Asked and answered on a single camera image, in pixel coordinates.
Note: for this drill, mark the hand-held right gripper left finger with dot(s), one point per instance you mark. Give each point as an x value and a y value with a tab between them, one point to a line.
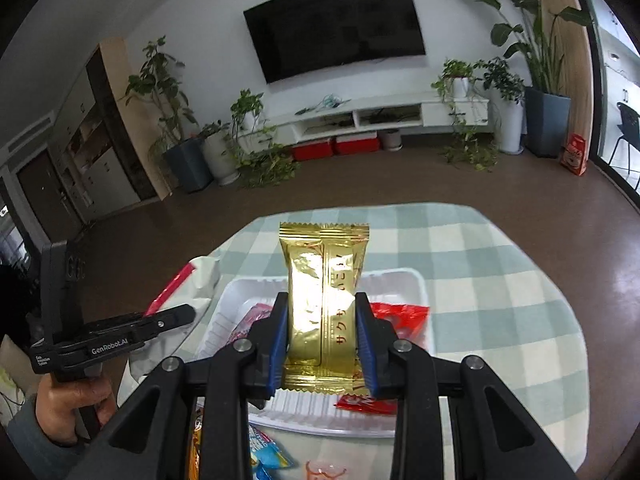
277	345

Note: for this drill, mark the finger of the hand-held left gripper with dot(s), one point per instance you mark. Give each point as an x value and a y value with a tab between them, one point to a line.
160	321

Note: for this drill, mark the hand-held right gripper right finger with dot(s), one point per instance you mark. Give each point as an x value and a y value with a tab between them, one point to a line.
365	345

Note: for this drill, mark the pink snack packet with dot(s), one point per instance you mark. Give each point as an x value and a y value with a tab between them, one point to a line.
252	320

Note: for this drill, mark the red chocolate snack bag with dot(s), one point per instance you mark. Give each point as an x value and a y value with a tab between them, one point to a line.
405	320

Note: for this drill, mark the white red-striped snack packet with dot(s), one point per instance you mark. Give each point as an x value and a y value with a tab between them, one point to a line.
202	280

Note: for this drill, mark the gold snack packet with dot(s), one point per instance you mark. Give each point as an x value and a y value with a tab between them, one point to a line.
320	285

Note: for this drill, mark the white plastic tray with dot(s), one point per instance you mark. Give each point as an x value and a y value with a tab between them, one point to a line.
310	412

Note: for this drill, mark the orange snack packet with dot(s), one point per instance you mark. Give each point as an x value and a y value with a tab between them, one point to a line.
195	440

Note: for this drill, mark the person's left forearm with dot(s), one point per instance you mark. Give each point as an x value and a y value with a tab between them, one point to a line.
30	442

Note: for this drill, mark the person's left hand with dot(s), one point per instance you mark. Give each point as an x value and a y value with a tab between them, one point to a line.
60	410

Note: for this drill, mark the beige cushioned seat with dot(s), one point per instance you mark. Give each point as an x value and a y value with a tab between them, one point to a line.
10	365

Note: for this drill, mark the light blue snack packet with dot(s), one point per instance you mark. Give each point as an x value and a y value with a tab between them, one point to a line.
267	452

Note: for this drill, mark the green checked tablecloth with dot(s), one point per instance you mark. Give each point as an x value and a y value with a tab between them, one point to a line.
475	310

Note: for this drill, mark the clear red-print packet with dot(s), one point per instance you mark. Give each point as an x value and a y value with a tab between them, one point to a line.
325	471

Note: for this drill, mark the leafy tree in blue pot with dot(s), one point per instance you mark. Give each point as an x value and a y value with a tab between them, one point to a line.
187	167

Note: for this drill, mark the plant in white ribbed pot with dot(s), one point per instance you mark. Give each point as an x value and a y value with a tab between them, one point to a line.
220	160

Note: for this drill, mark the red storage box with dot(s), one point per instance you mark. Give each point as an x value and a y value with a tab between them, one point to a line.
312	151
357	145

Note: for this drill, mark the small grey pot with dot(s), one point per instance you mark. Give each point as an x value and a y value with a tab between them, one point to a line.
391	140

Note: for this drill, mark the trailing pothos plant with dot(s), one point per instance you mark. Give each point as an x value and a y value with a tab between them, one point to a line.
247	105

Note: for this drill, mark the white television cabinet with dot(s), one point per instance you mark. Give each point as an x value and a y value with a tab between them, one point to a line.
400	105

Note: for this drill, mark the bushy plant tall white pot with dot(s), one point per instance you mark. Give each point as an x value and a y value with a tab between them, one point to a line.
511	130

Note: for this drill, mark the red bag on floor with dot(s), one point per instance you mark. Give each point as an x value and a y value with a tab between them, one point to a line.
575	156

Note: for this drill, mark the trailing plant in white pot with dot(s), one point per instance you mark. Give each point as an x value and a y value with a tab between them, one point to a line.
457	72

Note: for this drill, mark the large-leaf plant in blue pot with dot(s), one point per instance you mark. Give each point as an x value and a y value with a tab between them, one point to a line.
547	120

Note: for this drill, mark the black metal chair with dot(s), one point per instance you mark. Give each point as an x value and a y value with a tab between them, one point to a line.
627	120

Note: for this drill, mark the glass sliding door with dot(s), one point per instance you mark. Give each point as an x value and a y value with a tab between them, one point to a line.
592	60

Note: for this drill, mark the white wall cabinet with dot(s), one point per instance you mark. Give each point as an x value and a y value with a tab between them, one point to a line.
90	170

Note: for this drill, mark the black wall television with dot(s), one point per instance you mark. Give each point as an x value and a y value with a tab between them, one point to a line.
335	30

